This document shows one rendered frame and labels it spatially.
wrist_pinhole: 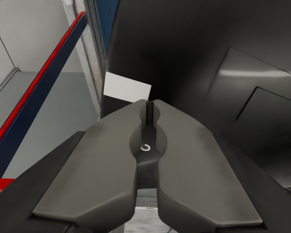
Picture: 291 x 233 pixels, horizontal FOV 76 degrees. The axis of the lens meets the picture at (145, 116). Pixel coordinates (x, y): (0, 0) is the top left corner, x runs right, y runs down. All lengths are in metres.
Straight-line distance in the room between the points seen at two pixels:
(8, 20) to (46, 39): 0.23
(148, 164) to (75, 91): 1.24
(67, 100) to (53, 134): 0.27
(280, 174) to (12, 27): 1.61
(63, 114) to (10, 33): 0.71
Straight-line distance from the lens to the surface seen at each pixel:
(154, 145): 0.15
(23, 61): 1.76
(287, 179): 0.21
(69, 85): 1.45
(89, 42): 0.44
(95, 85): 0.52
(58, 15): 1.44
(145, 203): 0.88
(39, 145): 1.16
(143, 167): 0.18
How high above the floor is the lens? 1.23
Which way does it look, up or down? 41 degrees down
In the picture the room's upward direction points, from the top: 178 degrees counter-clockwise
